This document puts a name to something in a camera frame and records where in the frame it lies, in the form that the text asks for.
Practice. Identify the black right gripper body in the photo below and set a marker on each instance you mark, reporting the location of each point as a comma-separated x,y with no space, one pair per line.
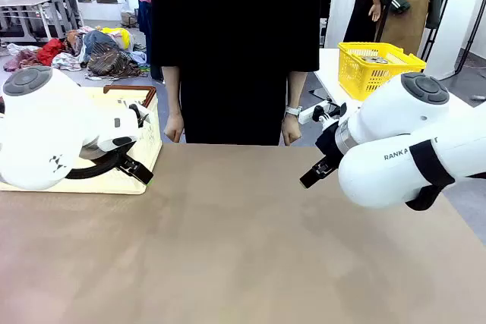
331,145

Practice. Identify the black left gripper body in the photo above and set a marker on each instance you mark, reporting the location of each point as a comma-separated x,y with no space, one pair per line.
110,160

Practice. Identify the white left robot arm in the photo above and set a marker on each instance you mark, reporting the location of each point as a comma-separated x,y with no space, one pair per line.
38,130

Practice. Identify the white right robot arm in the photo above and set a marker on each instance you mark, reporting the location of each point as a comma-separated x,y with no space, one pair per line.
387,111

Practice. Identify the person's left forearm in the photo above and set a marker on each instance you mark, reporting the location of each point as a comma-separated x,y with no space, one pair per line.
296,89

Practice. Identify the person's right forearm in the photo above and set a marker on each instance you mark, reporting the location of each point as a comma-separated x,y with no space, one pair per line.
172,89

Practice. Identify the yellow plastic basket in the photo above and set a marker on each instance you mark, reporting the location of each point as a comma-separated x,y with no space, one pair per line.
353,73

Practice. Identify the silver cans in yellow basket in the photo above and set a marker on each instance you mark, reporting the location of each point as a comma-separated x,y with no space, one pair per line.
374,59

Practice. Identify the person's left hand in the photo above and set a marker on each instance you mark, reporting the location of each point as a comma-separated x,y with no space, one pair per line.
291,128

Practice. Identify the person's right hand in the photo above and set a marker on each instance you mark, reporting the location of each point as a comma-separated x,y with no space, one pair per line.
174,128

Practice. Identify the white wristwatch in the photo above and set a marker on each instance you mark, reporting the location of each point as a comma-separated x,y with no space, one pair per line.
293,110

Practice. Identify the white side table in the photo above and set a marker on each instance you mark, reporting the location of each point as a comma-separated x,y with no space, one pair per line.
328,70

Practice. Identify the pile of colourful clothes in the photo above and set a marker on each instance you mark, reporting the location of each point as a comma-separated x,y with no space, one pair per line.
102,58

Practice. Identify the person's black clothed torso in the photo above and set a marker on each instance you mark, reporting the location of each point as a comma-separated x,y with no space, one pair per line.
235,54

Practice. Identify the mannequin with brown apron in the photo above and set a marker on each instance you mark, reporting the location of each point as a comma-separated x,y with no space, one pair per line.
410,5

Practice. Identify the black stand pole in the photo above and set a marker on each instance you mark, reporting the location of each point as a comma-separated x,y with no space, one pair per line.
436,16
474,16

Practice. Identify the white metal work table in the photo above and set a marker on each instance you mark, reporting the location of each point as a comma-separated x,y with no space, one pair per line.
23,1

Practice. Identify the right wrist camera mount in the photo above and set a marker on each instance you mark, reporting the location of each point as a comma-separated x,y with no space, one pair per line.
322,115

